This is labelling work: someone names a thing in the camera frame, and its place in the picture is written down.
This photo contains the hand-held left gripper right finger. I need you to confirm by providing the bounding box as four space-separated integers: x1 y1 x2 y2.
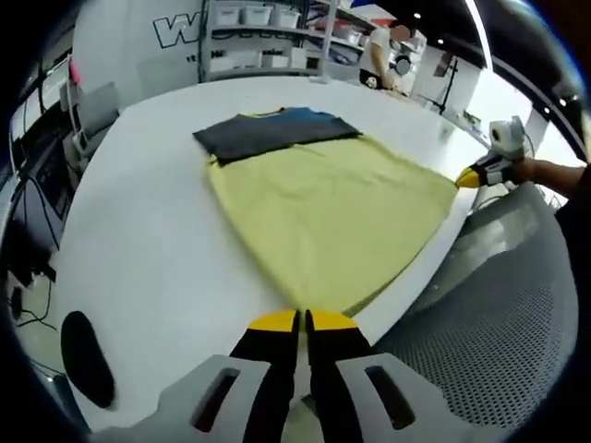
304 309 465 443

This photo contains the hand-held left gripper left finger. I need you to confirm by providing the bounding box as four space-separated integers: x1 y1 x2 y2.
154 308 299 443

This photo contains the yellow blue grey garment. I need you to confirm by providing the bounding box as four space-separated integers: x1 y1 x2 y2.
192 106 458 319

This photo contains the person's right hand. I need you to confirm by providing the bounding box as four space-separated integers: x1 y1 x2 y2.
512 158 539 184

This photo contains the black tripod stand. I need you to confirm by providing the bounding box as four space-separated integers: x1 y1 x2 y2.
432 54 459 117

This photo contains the long linear ceiling light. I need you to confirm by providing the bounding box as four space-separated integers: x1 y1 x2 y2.
463 0 495 71

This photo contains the grey mesh office chair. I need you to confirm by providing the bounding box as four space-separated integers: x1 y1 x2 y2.
372 186 582 431

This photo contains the black chair armrest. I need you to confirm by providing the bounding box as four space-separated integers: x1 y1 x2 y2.
59 310 116 410

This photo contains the grey metal storage shelf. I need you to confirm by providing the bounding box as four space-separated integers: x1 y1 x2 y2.
201 0 380 85

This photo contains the group of white storage bins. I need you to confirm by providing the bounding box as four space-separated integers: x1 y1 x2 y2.
210 2 370 70

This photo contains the dark equipment cabinet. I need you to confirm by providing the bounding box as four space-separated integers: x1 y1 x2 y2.
30 133 78 223

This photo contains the plain grey chair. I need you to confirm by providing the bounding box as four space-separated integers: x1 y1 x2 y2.
82 82 120 140

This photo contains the white stand pole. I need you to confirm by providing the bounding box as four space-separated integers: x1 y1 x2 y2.
59 78 87 150

